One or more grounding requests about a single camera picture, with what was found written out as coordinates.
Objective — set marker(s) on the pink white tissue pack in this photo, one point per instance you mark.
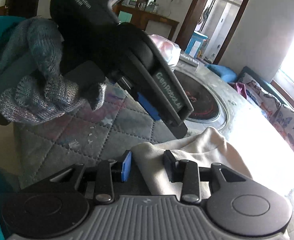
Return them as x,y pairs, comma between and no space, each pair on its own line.
168,49

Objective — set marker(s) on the white remote control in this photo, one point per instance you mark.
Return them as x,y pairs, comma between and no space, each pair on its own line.
189,60

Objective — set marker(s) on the cream sweatshirt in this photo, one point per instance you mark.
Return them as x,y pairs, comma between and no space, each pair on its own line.
205,148

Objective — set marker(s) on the blue white cabinet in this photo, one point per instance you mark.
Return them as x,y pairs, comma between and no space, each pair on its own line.
195,43

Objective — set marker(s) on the magenta garment on sofa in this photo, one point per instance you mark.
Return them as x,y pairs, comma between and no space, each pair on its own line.
240,88

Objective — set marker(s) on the black round induction cooktop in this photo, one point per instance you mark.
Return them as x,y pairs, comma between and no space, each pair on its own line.
205,106

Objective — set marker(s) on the butterfly cushion centre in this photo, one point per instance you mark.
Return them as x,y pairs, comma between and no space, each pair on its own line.
283,122

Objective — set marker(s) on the dark wooden side cabinet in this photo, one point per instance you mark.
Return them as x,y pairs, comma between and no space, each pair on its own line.
140,18

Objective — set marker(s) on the butterfly cushion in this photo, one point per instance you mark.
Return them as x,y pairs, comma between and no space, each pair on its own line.
267,102
283,122

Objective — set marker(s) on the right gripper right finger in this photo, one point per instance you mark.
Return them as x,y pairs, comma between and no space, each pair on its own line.
170,164

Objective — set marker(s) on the butterfly cushion left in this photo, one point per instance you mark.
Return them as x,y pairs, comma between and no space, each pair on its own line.
267,102

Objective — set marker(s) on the dark blue sofa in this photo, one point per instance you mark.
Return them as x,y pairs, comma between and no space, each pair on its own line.
230,76

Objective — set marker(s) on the left hand knitted glove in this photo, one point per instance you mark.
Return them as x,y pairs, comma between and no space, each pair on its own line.
38,80

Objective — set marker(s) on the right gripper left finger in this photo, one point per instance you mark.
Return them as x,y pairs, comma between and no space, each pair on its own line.
126,165

